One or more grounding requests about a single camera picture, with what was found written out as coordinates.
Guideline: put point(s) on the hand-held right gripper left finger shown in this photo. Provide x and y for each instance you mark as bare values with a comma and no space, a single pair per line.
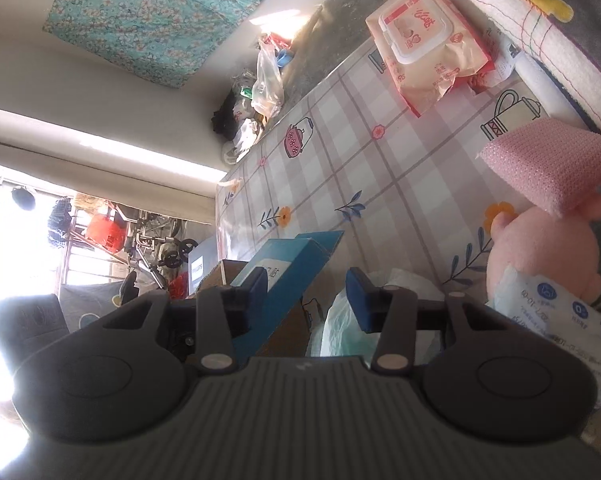
256,290

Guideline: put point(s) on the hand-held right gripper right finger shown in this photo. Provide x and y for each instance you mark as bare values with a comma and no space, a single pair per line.
359,300

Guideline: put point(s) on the cardboard box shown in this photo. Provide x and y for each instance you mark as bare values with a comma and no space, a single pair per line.
293,327

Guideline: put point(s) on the white and blue wipes pack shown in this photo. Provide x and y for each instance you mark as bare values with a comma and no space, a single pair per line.
555,320

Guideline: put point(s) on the pink plush toy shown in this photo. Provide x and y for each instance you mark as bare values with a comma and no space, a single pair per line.
550,250

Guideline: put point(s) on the pink knit cloth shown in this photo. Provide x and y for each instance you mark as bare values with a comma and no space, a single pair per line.
550,170

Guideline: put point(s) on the white plastic bag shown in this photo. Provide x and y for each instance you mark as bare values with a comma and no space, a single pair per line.
340,325

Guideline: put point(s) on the blue carton box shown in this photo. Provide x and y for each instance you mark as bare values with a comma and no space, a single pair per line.
295,265

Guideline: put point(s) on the dark appliance box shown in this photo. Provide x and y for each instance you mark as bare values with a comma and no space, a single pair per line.
203,260

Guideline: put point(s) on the red plastic bag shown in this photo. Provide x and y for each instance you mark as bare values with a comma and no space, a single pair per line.
178,286

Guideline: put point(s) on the wheelchair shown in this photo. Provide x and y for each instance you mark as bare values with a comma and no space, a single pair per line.
155,245

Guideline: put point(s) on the crumpled clear plastic wrap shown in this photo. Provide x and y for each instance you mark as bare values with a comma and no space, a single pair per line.
245,135

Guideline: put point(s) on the red basket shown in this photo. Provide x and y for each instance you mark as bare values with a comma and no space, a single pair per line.
105,232

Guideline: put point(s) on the grey printed cloth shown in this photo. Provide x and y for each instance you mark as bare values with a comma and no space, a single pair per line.
88,305

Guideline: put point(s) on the black cloth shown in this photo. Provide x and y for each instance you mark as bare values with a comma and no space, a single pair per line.
224,115

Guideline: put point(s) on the hanging blue clothes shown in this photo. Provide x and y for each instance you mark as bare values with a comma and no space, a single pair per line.
59,220

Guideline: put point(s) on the clear plastic bag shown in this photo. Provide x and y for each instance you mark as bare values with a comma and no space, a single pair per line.
268,80

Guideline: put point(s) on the pink wet wipes pack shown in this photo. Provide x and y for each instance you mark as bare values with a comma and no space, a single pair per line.
430,60

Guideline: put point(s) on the teal floral wall cloth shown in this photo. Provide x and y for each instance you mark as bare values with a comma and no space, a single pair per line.
155,15

